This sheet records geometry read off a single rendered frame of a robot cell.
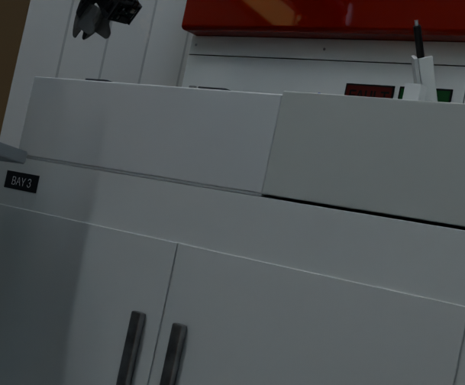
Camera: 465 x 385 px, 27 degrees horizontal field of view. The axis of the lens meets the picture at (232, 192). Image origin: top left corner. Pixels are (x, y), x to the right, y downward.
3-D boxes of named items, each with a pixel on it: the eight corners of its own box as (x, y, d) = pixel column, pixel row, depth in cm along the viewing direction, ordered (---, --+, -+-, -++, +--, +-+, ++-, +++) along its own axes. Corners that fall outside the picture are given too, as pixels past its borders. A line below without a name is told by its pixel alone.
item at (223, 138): (57, 164, 174) (73, 89, 174) (300, 205, 138) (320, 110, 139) (16, 153, 166) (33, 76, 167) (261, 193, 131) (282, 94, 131)
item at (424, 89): (409, 142, 156) (425, 63, 156) (431, 144, 153) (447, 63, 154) (390, 134, 151) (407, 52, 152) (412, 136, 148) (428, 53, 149)
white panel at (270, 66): (165, 197, 233) (198, 37, 235) (471, 253, 180) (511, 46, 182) (156, 195, 230) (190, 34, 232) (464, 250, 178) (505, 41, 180)
